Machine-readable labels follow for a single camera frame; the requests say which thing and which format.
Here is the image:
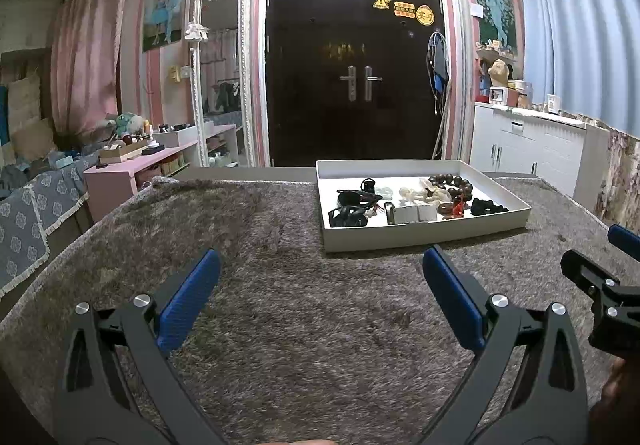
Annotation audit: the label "large black hair claw clip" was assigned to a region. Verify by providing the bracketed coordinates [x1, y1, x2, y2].
[327, 204, 372, 229]

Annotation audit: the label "couple photo wall poster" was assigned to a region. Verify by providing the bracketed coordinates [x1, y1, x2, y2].
[142, 0, 189, 54]

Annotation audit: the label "green plush toy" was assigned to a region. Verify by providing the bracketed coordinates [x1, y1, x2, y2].
[106, 112, 148, 136]

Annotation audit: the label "hanging bag and cables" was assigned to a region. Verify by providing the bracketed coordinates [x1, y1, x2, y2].
[425, 31, 452, 116]

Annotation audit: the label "white strap gold wristwatch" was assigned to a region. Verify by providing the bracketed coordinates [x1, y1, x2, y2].
[386, 204, 438, 226]

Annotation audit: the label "black braided bracelet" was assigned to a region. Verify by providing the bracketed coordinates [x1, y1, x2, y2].
[336, 189, 377, 206]

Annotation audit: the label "dark double door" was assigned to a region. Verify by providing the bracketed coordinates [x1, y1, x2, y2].
[264, 0, 447, 169]

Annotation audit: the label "person's right hand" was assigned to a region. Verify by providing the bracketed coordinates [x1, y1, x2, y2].
[589, 356, 640, 445]

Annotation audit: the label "floral patterned fabric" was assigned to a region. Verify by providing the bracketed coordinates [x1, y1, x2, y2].
[596, 129, 640, 222]

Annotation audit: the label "pink curtain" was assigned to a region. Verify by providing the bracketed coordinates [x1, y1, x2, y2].
[49, 0, 137, 142]

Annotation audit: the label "beige plush toy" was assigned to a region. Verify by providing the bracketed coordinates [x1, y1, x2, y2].
[487, 58, 512, 82]

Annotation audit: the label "white cabinet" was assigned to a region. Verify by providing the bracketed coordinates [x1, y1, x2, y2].
[469, 101, 610, 214]

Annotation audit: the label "blue curtain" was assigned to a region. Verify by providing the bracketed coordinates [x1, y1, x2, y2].
[515, 0, 640, 136]

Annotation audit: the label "white framed standing mirror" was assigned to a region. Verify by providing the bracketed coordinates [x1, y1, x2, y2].
[189, 0, 257, 169]

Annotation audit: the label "green wall poster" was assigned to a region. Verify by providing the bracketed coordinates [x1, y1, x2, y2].
[471, 0, 519, 52]

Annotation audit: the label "blue floral cloth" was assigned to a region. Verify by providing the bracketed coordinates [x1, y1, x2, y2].
[0, 149, 103, 298]

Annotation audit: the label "brown wooden bead bracelet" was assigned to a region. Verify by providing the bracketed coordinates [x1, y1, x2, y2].
[429, 173, 475, 202]

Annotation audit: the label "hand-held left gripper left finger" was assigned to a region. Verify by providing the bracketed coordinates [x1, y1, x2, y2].
[54, 249, 228, 445]

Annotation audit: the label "white shallow tray box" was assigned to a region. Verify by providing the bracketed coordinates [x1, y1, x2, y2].
[315, 159, 531, 253]

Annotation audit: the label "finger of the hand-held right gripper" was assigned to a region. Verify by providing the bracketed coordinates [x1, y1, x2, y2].
[560, 249, 623, 298]
[607, 224, 640, 254]

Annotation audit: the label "black scrunchie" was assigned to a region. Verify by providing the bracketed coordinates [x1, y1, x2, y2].
[470, 197, 510, 216]

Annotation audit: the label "cream satin scrunchie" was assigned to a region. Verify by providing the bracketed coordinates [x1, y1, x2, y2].
[398, 179, 451, 206]

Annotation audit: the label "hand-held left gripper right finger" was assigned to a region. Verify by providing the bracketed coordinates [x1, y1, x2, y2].
[417, 245, 588, 445]

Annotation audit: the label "pink shelf desk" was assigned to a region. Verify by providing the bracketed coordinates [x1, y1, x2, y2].
[82, 124, 239, 224]

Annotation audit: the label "silver door handle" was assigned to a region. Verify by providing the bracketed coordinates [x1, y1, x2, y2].
[340, 66, 359, 102]
[363, 66, 383, 102]

